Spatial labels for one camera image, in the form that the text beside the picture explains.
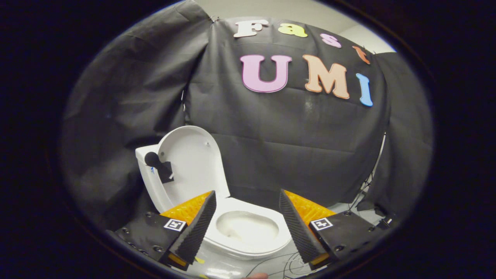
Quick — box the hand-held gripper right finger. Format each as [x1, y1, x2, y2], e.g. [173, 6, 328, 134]
[279, 189, 388, 270]

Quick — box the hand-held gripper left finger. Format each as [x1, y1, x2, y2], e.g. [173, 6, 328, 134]
[107, 190, 217, 271]

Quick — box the white toilet lid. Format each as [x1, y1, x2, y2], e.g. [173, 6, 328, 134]
[157, 125, 231, 208]

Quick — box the white toilet seat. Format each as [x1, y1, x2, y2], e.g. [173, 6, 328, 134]
[202, 197, 292, 257]

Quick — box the white ceramic toilet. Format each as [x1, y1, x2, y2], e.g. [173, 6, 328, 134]
[135, 144, 292, 261]

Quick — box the black backdrop cloth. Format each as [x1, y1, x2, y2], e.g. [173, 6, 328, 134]
[60, 0, 434, 233]

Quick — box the black floor cable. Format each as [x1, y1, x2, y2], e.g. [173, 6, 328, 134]
[246, 252, 310, 279]

